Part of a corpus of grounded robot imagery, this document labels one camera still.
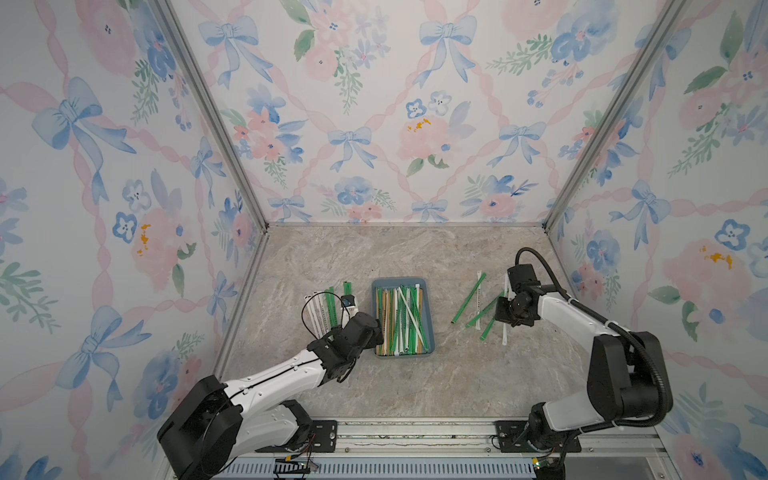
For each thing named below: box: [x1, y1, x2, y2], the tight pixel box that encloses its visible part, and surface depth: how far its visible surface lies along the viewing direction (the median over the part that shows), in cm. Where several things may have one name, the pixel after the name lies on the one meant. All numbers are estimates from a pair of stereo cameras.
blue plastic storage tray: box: [372, 277, 435, 359], surface depth 95 cm
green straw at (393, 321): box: [389, 289, 399, 356], surface depth 93 cm
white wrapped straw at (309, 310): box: [303, 292, 316, 328], surface depth 97 cm
